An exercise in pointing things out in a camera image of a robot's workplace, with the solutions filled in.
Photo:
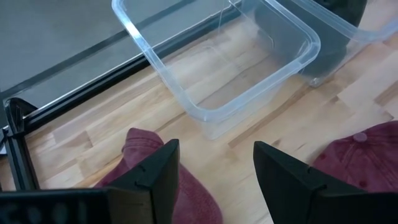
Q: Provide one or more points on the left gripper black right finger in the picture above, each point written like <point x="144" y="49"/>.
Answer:
<point x="292" y="196"/>

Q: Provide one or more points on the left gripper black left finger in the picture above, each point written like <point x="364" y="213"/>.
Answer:
<point x="146" y="193"/>

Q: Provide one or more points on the black aluminium rig frame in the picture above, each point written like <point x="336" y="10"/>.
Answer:
<point x="18" y="149"/>

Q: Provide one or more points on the clear plastic bin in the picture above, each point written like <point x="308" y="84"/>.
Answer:
<point x="217" y="115"/>
<point x="351" y="32"/>

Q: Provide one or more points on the maroon baseball cap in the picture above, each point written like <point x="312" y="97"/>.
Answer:
<point x="367" y="161"/>
<point x="192" y="199"/>

